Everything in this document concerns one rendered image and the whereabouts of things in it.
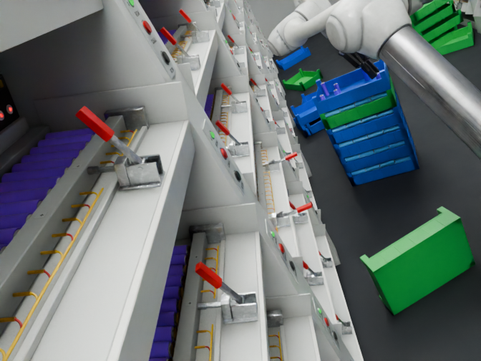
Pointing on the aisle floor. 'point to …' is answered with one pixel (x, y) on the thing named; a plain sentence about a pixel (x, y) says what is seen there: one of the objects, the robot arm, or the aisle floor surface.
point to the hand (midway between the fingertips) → (370, 69)
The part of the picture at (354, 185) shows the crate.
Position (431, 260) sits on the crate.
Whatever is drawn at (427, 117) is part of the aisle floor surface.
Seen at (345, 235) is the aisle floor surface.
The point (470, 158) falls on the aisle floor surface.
